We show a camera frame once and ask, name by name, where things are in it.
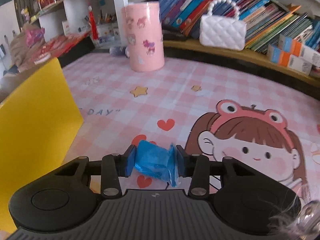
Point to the beige plush cloth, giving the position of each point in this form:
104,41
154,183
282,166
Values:
20,52

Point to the row of colourful books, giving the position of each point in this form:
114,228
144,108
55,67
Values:
262,17

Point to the grey fluffy strands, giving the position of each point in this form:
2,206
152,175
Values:
295,217

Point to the desk organizer with pens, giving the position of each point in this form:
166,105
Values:
107,30

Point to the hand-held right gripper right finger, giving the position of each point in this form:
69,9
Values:
180,161

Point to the yellow cardboard box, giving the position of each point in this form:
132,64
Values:
32,130

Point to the pink cylinder tin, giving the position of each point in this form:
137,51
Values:
142,37

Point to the blue plastic packet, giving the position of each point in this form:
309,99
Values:
152,162

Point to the pile of red paper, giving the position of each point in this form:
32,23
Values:
60,43

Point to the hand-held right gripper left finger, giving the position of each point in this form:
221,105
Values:
130,161

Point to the pink foil wrapper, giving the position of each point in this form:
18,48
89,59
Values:
35,36

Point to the white red small box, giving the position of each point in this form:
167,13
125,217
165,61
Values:
67,27

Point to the dark purple round object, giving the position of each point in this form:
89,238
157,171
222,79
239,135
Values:
118,51

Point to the white quilted handbag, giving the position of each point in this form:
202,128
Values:
220,33

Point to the red tassel ornament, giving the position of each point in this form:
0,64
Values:
93,25

